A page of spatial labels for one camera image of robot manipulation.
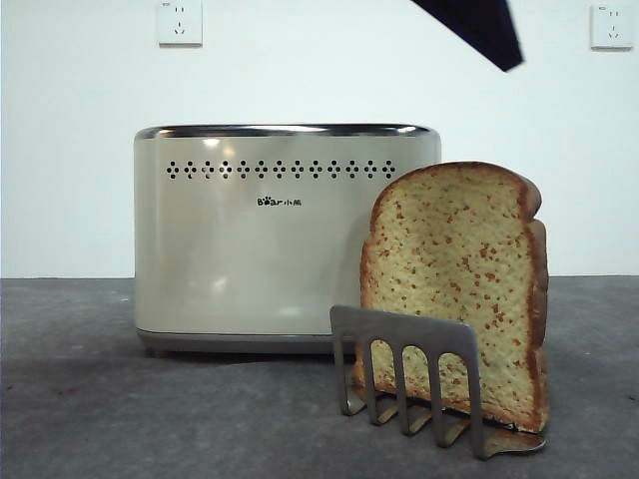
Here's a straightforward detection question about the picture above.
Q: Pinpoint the white wall socket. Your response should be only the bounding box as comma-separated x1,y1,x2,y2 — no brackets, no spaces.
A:
158,0,204,49
589,4,633,52

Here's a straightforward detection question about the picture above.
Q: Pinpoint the stainless steel toast rack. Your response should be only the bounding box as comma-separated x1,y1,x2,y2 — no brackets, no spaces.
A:
328,304,547,461

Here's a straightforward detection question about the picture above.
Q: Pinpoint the cream two-slot toaster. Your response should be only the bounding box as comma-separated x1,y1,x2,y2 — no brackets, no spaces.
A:
133,122,443,356

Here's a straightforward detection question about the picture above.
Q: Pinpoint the toasted bread slice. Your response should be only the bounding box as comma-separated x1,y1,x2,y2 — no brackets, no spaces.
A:
351,160,550,434

